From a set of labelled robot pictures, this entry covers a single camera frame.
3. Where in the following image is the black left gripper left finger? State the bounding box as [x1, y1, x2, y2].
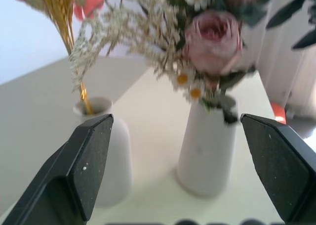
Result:
[0, 113, 115, 225]

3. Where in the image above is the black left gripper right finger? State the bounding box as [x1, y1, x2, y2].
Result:
[240, 113, 316, 225]

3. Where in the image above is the pink rose daisy bouquet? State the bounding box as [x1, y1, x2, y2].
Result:
[69, 0, 316, 124]

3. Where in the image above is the wheat and red flower bouquet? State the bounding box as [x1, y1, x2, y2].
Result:
[9, 0, 105, 115]

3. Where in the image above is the white round-shouldered vase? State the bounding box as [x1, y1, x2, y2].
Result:
[73, 96, 133, 207]

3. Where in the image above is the orange red object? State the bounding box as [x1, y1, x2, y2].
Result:
[271, 101, 287, 124]

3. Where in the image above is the white tapered vase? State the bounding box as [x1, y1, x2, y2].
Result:
[176, 95, 239, 198]

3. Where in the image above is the white curtain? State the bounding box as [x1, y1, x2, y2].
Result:
[256, 0, 316, 119]

